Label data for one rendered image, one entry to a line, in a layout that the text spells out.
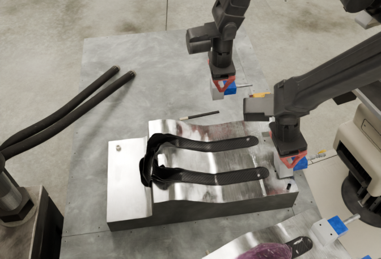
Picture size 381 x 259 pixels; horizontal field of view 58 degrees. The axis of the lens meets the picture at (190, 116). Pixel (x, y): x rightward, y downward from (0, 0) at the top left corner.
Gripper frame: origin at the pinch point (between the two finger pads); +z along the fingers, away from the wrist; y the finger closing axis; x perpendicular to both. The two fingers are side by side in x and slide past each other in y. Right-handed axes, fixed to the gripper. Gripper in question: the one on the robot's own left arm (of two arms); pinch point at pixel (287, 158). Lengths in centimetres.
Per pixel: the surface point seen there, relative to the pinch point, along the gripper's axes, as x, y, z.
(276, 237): -8.0, 16.0, 8.6
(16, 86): -143, -156, 53
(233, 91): -8.2, -26.3, -4.6
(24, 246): -73, 6, 6
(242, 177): -12.2, -0.3, 4.2
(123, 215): -44.5, 5.3, 2.3
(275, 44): 50, -176, 78
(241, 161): -11.4, -4.8, 3.0
